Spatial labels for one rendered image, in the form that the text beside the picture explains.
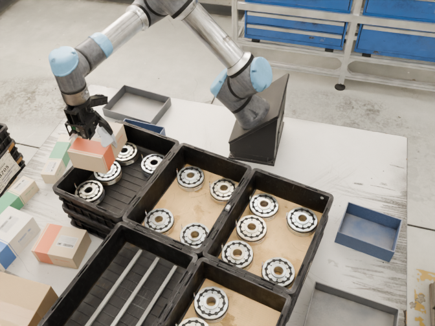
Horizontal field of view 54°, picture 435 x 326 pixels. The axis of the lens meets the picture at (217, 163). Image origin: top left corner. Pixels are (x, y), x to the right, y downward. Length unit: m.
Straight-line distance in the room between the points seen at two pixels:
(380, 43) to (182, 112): 1.64
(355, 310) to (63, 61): 1.17
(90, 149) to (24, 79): 2.53
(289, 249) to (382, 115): 2.00
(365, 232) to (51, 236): 1.15
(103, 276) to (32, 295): 0.22
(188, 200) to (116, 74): 2.23
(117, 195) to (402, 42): 2.27
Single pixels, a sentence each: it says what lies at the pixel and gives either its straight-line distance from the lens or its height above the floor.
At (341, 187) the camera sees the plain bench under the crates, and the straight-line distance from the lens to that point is 1.83.
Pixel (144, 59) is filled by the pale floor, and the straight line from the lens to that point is 3.79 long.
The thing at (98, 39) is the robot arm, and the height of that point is 1.44.
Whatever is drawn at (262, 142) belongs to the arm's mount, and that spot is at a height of 0.83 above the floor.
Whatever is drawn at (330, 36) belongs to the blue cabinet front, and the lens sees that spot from 3.23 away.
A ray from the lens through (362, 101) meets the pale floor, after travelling 3.38.
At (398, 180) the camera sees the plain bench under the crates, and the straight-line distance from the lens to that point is 1.93.
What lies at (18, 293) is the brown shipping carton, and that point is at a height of 0.86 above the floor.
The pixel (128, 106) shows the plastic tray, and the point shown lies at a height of 0.70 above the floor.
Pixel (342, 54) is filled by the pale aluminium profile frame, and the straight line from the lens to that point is 3.29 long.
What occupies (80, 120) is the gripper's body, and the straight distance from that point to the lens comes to 1.33.
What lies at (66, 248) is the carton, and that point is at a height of 0.78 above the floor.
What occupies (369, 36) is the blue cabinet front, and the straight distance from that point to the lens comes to 3.23.
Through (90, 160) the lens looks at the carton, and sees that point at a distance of 1.41.
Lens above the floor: 2.08
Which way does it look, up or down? 48 degrees down
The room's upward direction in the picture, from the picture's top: 3 degrees counter-clockwise
